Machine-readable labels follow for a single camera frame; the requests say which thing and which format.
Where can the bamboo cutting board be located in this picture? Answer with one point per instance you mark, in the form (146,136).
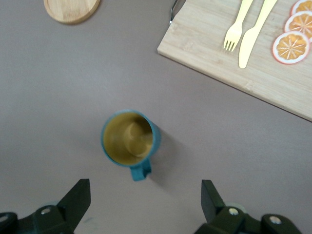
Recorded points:
(207,48)

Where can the yellow plastic knife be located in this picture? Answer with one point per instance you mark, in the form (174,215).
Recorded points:
(246,46)

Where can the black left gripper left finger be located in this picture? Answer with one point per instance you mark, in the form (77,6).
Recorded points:
(73,202)

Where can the wooden mug rack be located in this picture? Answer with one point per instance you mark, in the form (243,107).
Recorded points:
(70,11)

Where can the yellow plastic fork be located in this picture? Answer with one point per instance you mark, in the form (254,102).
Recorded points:
(234,34)

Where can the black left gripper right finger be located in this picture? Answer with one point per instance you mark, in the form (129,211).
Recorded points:
(212,202)

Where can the brown table cover sheet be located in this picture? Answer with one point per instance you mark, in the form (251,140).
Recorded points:
(48,97)

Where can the orange slice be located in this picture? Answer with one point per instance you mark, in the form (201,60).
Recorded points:
(291,47)
(302,23)
(304,6)

